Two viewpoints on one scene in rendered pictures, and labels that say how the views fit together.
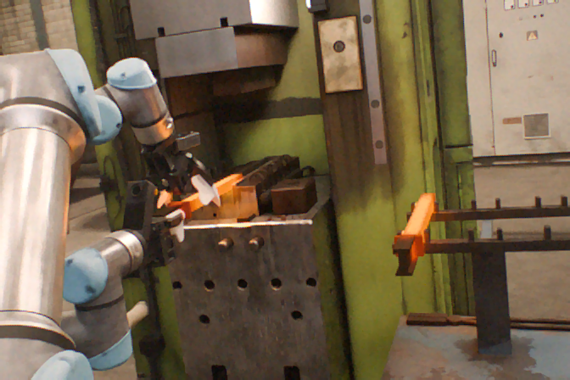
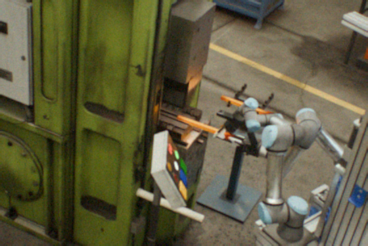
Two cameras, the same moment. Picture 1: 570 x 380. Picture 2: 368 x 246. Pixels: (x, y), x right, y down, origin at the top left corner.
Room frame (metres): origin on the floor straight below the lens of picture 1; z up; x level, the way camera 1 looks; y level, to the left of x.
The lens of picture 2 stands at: (1.33, 3.37, 3.23)
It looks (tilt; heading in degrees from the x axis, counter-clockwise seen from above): 35 degrees down; 273
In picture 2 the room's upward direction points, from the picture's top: 8 degrees clockwise
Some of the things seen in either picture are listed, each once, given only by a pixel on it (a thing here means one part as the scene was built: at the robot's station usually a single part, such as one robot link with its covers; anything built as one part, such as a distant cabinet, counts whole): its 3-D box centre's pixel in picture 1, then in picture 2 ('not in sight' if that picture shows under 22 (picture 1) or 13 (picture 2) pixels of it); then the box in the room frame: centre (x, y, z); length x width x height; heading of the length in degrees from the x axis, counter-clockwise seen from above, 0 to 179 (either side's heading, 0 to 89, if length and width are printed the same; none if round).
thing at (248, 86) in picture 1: (245, 79); not in sight; (1.73, 0.07, 1.24); 0.30 x 0.07 x 0.06; 163
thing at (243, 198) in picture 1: (246, 184); (158, 118); (1.70, 0.10, 0.96); 0.42 x 0.20 x 0.09; 163
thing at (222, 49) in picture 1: (227, 52); (164, 69); (1.70, 0.10, 1.32); 0.42 x 0.20 x 0.10; 163
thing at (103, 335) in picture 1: (93, 332); not in sight; (0.94, 0.33, 0.89); 0.11 x 0.08 x 0.11; 95
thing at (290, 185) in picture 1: (294, 195); (191, 114); (1.51, -0.02, 0.95); 0.12 x 0.08 x 0.06; 163
